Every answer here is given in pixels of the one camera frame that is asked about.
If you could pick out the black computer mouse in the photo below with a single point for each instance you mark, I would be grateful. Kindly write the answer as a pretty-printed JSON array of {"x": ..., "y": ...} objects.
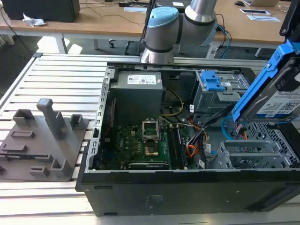
[{"x": 239, "y": 3}]

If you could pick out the black graphics card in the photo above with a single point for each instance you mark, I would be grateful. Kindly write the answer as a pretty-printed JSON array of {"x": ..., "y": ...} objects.
[{"x": 150, "y": 166}]

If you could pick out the black chair base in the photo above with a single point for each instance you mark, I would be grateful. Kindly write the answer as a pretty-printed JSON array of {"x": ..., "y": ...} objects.
[{"x": 129, "y": 47}]

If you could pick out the black open PC case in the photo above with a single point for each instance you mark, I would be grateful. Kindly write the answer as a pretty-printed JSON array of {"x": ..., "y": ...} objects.
[{"x": 164, "y": 194}]

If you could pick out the wooden desk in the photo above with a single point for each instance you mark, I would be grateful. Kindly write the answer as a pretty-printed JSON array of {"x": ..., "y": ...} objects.
[{"x": 105, "y": 22}]

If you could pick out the black RAM slot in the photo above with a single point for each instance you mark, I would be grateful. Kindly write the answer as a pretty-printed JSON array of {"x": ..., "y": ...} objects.
[
  {"x": 173, "y": 147},
  {"x": 182, "y": 147}
]

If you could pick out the grey parts rack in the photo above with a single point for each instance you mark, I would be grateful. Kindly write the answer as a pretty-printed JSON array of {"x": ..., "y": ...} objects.
[{"x": 42, "y": 150}]

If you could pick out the green motherboard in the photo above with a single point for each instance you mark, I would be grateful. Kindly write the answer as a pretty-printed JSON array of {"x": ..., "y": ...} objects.
[{"x": 131, "y": 143}]

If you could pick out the grey metal disk bay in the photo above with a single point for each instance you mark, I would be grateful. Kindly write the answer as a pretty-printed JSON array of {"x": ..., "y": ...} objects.
[{"x": 248, "y": 146}]

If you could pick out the black power strip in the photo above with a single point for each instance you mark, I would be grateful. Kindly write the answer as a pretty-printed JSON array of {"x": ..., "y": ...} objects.
[{"x": 127, "y": 4}]

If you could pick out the crumpled white paper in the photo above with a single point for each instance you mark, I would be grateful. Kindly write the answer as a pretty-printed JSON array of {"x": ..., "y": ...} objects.
[{"x": 34, "y": 20}]

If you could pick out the white sheet with blue frame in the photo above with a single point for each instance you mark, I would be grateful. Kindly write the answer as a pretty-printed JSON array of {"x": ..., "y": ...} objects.
[{"x": 263, "y": 18}]

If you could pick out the grey power supply unit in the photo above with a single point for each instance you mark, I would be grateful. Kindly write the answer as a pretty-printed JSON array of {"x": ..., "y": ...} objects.
[{"x": 136, "y": 98}]

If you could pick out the thin metal locking lever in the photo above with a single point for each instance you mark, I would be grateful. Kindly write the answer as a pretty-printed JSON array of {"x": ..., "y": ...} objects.
[{"x": 160, "y": 131}]

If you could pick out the CPU socket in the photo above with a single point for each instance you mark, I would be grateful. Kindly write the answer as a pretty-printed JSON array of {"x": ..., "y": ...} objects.
[{"x": 151, "y": 151}]

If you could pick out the black box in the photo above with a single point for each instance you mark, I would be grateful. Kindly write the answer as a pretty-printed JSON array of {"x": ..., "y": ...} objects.
[{"x": 42, "y": 10}]

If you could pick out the blue plastic drive latch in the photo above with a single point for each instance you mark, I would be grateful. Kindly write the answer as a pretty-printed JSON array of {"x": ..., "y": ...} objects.
[{"x": 212, "y": 80}]

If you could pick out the hard disk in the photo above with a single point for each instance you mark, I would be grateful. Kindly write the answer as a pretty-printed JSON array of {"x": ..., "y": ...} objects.
[{"x": 269, "y": 103}]

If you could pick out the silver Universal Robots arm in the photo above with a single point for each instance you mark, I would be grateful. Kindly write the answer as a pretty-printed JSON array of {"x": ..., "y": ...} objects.
[{"x": 161, "y": 35}]

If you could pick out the grey metal drive cage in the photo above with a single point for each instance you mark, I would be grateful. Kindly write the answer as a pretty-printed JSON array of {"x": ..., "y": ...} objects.
[{"x": 211, "y": 100}]

